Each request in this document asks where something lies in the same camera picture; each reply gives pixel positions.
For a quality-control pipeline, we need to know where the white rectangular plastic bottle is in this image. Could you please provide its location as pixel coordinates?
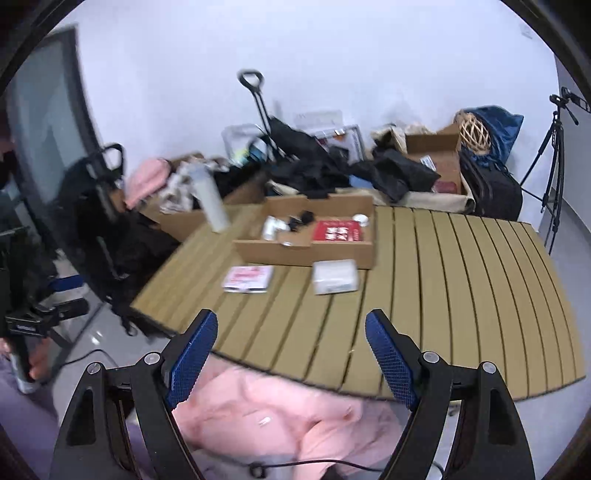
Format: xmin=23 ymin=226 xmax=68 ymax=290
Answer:
xmin=311 ymin=259 xmax=359 ymax=295

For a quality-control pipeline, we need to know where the pink white packet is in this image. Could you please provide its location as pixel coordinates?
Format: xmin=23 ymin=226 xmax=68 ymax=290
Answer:
xmin=221 ymin=265 xmax=273 ymax=294

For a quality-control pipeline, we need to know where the red printed box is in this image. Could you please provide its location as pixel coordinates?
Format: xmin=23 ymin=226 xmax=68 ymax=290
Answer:
xmin=311 ymin=219 xmax=363 ymax=243

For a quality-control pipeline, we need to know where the white cylindrical spray bottle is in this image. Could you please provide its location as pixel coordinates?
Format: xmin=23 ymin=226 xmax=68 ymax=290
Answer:
xmin=262 ymin=216 xmax=290 ymax=241

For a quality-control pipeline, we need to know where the person left hand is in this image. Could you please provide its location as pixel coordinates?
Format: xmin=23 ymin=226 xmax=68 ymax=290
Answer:
xmin=0 ymin=338 xmax=51 ymax=388

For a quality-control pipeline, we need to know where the pink jacket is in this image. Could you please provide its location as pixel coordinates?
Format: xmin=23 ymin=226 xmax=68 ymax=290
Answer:
xmin=173 ymin=356 xmax=404 ymax=479

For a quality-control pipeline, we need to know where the shallow cardboard tray box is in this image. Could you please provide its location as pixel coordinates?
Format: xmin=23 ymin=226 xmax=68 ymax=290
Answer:
xmin=233 ymin=194 xmax=376 ymax=270

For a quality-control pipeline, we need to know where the white beige crumpled cloth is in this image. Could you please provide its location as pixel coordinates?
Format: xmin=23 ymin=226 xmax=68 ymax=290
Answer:
xmin=158 ymin=155 xmax=229 ymax=214

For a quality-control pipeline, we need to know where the pink bag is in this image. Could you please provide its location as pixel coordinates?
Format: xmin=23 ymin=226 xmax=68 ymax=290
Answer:
xmin=124 ymin=158 xmax=171 ymax=209

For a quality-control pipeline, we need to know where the large cardboard box left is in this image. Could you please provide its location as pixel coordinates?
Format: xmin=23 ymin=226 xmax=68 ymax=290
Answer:
xmin=134 ymin=152 xmax=266 ymax=241

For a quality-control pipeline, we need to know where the black backpack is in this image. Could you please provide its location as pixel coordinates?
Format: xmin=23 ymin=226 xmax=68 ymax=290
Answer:
xmin=460 ymin=152 xmax=523 ymax=221

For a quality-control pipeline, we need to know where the tall white thermos bottle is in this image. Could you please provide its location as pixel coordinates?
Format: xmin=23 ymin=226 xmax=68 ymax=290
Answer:
xmin=189 ymin=163 xmax=229 ymax=233

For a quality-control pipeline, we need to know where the cardboard box at right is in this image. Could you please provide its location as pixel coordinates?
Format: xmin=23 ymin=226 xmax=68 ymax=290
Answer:
xmin=406 ymin=124 xmax=463 ymax=195

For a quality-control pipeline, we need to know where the pile of black clothes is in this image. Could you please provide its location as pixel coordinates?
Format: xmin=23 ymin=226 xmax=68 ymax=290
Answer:
xmin=269 ymin=117 xmax=440 ymax=203

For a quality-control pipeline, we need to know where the white appliance carton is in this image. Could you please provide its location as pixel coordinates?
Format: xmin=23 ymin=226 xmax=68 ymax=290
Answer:
xmin=315 ymin=125 xmax=365 ymax=165

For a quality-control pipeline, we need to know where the blue fabric bag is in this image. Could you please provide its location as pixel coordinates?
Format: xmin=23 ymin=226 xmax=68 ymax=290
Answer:
xmin=462 ymin=105 xmax=524 ymax=173

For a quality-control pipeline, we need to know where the wall power socket strip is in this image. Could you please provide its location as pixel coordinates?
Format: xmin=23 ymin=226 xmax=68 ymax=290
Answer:
xmin=294 ymin=110 xmax=344 ymax=132

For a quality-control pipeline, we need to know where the black camera tripod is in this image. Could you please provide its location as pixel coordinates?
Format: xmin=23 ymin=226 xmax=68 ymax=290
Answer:
xmin=519 ymin=87 xmax=590 ymax=254

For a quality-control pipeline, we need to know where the black trolley handle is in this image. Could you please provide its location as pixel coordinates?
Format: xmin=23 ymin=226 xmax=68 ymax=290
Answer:
xmin=238 ymin=69 xmax=281 ymax=161

